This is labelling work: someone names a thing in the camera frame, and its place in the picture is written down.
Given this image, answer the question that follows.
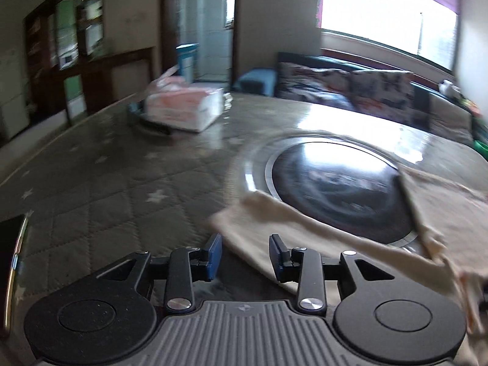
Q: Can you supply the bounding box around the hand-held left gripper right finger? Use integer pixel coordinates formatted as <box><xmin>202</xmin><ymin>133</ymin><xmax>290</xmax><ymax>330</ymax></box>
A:
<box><xmin>269</xmin><ymin>234</ymin><xmax>405</xmax><ymax>316</ymax></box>

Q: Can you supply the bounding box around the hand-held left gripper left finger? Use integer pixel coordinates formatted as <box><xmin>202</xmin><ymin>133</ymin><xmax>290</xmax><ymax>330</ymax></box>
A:
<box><xmin>97</xmin><ymin>232</ymin><xmax>223</xmax><ymax>313</ymax></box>

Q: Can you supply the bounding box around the beige cloth garment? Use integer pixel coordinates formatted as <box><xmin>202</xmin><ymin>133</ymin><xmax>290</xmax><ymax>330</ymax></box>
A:
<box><xmin>209</xmin><ymin>168</ymin><xmax>488</xmax><ymax>366</ymax></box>

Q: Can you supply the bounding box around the round black induction cooktop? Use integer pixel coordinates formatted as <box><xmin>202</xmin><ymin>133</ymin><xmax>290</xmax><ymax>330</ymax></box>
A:
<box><xmin>225</xmin><ymin>131</ymin><xmax>425</xmax><ymax>252</ymax></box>

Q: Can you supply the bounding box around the pink tissue pack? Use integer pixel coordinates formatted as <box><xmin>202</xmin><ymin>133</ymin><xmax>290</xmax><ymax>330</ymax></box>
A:
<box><xmin>143</xmin><ymin>75</ymin><xmax>225</xmax><ymax>133</ymax></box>

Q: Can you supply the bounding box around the blue stool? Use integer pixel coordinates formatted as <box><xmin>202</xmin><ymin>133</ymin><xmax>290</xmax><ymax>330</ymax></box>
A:
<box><xmin>233</xmin><ymin>68</ymin><xmax>277</xmax><ymax>97</ymax></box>

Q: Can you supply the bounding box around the floral sofa cushion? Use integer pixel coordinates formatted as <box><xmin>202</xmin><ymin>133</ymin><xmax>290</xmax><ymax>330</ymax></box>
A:
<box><xmin>277</xmin><ymin>63</ymin><xmax>415</xmax><ymax>128</ymax></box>

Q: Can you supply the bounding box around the dark sofa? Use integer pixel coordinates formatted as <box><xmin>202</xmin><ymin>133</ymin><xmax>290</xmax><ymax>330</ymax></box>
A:
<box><xmin>275</xmin><ymin>51</ymin><xmax>475</xmax><ymax>145</ymax></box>

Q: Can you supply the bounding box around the blue and white box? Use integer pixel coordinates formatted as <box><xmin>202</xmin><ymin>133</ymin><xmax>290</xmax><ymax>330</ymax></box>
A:
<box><xmin>175</xmin><ymin>43</ymin><xmax>199</xmax><ymax>84</ymax></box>

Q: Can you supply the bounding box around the dark wooden display cabinet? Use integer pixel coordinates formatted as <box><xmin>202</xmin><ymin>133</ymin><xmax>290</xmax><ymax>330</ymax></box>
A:
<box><xmin>23</xmin><ymin>0</ymin><xmax>157</xmax><ymax>123</ymax></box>

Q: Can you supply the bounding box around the window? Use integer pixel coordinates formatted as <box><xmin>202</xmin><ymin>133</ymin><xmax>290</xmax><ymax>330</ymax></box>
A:
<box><xmin>317</xmin><ymin>0</ymin><xmax>460</xmax><ymax>65</ymax></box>

